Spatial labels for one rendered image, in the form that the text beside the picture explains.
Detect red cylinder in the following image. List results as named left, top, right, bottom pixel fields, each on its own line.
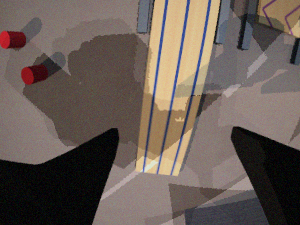
left=0, top=31, right=27, bottom=50
left=21, top=64, right=48, bottom=85

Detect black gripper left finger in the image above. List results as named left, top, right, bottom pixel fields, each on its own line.
left=0, top=128, right=119, bottom=225

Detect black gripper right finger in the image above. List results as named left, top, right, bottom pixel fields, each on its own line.
left=230, top=127, right=300, bottom=225

